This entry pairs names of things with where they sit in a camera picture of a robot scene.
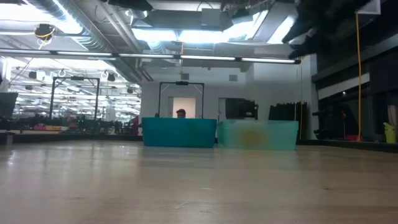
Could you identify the long white light bar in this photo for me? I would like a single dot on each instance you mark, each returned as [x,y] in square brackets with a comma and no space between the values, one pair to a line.
[149,56]

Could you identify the black gantry frame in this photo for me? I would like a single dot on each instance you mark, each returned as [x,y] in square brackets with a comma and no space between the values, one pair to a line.
[181,83]
[76,78]

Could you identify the dark monitor screen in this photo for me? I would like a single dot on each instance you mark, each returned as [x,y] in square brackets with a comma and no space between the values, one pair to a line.
[7,104]

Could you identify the yellow-green spray bottle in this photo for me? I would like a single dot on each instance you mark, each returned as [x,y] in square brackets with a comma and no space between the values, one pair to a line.
[389,133]

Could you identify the black folded panels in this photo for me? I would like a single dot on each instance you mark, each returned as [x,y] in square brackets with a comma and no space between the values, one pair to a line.
[287,119]

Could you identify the teal translucent plastic bin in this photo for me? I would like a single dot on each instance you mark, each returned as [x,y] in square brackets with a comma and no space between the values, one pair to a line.
[280,135]

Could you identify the blue plastic bin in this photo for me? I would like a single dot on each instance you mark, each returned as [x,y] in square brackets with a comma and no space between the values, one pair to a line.
[178,132]

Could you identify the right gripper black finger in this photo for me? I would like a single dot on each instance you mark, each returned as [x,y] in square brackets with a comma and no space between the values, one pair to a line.
[300,35]
[300,53]

